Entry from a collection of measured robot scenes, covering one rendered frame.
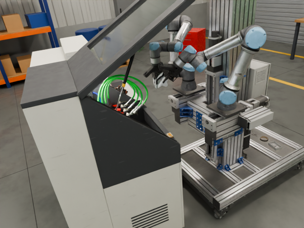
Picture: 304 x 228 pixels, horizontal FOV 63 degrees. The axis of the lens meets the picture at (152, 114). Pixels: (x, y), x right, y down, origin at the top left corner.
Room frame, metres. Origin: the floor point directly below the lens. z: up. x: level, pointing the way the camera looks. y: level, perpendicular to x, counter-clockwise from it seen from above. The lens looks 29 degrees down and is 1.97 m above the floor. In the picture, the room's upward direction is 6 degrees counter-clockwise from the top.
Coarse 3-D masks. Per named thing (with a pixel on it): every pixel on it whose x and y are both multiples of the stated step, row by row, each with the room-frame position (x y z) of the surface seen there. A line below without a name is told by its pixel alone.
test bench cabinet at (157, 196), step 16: (144, 176) 1.31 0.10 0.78; (160, 176) 1.34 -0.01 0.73; (176, 176) 1.38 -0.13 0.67; (112, 192) 1.23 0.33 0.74; (128, 192) 1.26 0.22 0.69; (144, 192) 1.30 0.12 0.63; (160, 192) 1.34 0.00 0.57; (176, 192) 1.38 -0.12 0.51; (112, 208) 1.22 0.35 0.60; (128, 208) 1.26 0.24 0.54; (144, 208) 1.29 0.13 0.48; (160, 208) 1.33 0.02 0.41; (176, 208) 1.38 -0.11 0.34; (128, 224) 1.25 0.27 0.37; (144, 224) 1.29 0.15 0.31; (160, 224) 1.33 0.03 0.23; (176, 224) 1.38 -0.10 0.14
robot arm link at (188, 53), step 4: (188, 48) 1.65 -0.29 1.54; (192, 48) 1.64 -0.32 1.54; (184, 52) 1.65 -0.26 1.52; (188, 52) 1.64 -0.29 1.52; (192, 52) 1.63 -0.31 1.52; (180, 56) 1.65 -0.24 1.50; (184, 56) 1.64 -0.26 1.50; (188, 56) 1.63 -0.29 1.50; (192, 56) 1.63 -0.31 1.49; (184, 60) 1.64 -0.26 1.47; (188, 60) 1.64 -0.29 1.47
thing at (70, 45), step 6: (78, 36) 2.54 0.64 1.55; (66, 42) 2.31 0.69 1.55; (72, 42) 2.28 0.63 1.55; (78, 42) 2.25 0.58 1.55; (84, 42) 2.22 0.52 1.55; (66, 48) 2.04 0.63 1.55; (72, 48) 2.01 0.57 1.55; (78, 48) 1.99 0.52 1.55; (66, 54) 1.88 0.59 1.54; (72, 54) 1.89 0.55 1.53; (66, 60) 1.91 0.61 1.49
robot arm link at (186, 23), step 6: (186, 18) 2.19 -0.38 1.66; (186, 24) 2.12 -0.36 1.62; (192, 24) 2.16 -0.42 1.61; (180, 30) 2.04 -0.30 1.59; (186, 30) 2.06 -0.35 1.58; (180, 36) 1.96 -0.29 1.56; (168, 42) 1.91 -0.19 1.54; (174, 42) 1.89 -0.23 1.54; (180, 42) 1.87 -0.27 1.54; (168, 48) 1.88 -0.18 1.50; (174, 48) 1.85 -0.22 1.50; (180, 48) 1.84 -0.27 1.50
